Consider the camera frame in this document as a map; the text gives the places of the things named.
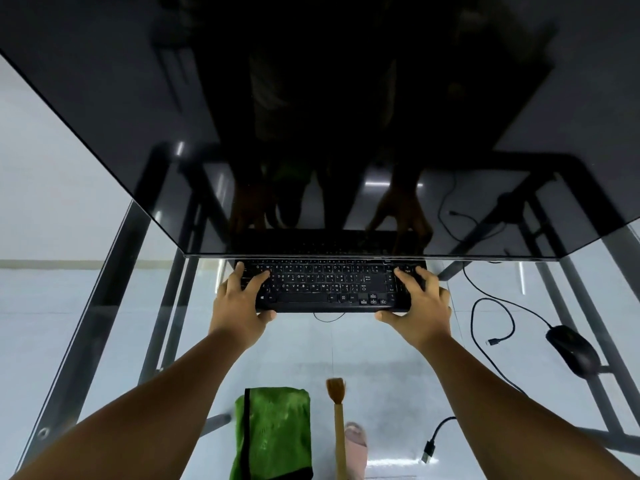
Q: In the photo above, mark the person's left hand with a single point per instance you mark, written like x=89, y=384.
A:
x=235, y=314

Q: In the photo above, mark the person's right hand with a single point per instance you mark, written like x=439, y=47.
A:
x=425, y=314

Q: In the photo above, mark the person's left middle finger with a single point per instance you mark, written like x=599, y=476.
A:
x=238, y=274

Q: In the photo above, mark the person's left thumb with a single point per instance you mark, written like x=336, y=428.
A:
x=266, y=317

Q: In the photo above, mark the person's right middle finger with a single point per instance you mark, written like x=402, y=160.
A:
x=427, y=277

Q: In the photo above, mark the person's right thumb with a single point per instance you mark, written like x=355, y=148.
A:
x=387, y=317

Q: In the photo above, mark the black computer keyboard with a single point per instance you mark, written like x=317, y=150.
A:
x=325, y=289

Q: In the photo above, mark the person's right forearm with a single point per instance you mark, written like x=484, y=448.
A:
x=500, y=409

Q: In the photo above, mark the person's left forearm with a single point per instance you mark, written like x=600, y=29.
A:
x=150, y=409

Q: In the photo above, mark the green cloth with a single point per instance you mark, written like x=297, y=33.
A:
x=272, y=434

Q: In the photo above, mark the pink slipper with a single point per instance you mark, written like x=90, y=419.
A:
x=356, y=449

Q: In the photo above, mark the black computer mouse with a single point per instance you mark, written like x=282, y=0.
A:
x=574, y=350

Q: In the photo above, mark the large black monitor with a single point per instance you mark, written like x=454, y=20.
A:
x=320, y=119

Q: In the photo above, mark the grey metal table frame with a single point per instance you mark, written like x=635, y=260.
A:
x=100, y=304

